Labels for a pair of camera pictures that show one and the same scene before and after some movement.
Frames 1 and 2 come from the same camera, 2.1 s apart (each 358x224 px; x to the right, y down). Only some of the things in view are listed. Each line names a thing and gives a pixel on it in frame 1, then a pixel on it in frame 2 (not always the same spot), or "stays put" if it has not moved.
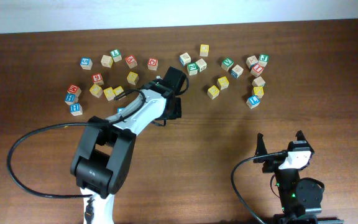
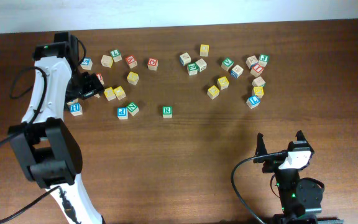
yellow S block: (223, 83) stays put
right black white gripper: (271, 165) stays put
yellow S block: (132, 78) stays put
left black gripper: (177, 113) -> (95, 86)
